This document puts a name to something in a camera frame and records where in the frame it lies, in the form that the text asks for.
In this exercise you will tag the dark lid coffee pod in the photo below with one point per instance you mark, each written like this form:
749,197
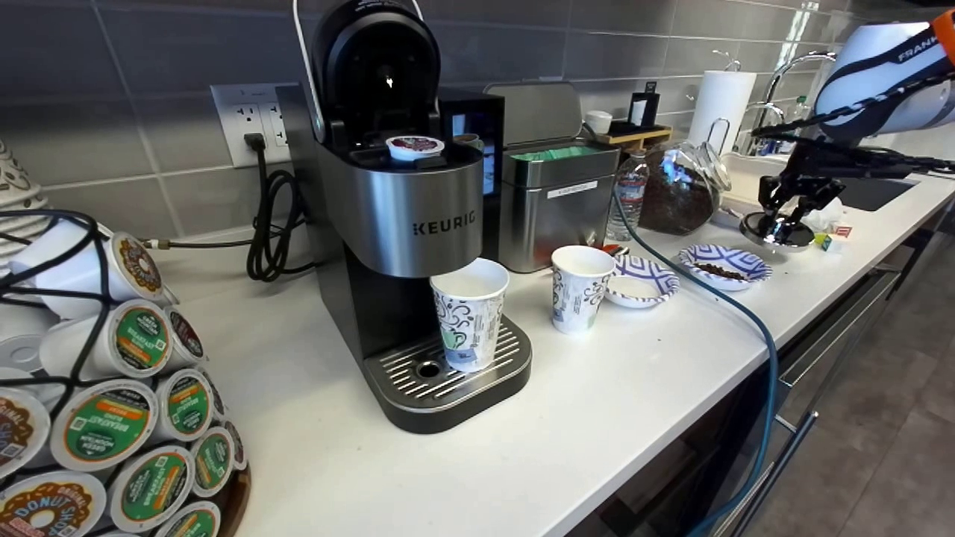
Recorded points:
185,334

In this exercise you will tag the black bottle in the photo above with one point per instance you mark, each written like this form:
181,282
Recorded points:
646,105

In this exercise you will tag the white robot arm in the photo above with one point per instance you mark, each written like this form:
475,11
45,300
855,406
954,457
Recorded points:
885,76

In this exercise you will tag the green lid coffee pod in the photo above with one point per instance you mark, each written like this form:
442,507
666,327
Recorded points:
185,405
140,337
214,460
105,425
191,522
151,488

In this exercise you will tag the donut print coffee pod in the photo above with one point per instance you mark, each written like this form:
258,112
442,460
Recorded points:
48,507

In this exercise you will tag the small patterned paper cup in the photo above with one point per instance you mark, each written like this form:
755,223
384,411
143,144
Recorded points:
581,294

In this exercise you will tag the clear plastic bottle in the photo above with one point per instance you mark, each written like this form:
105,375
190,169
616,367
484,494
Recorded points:
631,188

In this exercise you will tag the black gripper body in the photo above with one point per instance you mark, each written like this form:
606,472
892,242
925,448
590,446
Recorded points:
821,169

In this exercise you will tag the white wall outlet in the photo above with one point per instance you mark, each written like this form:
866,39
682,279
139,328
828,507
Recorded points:
248,115

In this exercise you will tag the white coffee pod red lid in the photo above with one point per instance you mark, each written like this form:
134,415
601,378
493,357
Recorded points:
413,147

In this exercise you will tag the small green packet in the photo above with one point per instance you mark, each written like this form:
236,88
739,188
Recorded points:
821,239

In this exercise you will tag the silver black Keurig coffee machine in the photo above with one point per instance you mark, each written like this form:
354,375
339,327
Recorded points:
397,220

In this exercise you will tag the silver metal tea box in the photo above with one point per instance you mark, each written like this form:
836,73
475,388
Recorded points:
554,212

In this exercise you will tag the silver jug lid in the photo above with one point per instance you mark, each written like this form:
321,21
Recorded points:
779,235

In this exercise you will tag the small white cup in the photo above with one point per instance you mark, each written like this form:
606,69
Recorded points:
597,123

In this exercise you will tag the wooden shelf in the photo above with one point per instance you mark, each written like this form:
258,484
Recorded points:
637,136

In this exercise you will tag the tall patterned paper cup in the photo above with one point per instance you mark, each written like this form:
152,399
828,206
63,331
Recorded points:
466,318

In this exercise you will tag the blue patterned ceramic bowl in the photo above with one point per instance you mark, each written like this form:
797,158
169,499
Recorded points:
643,284

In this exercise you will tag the silver appliance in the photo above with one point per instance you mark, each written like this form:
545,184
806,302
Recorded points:
539,112

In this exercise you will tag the blue patterned ceramic plate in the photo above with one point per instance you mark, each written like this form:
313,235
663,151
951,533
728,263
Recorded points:
724,266

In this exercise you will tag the white paper towel roll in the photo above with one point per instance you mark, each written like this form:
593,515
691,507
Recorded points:
721,105

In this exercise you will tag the dark kitchen sink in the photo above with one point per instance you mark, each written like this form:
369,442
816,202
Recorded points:
882,196

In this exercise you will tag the brown lid coffee pod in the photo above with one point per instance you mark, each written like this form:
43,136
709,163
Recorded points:
139,266
15,434

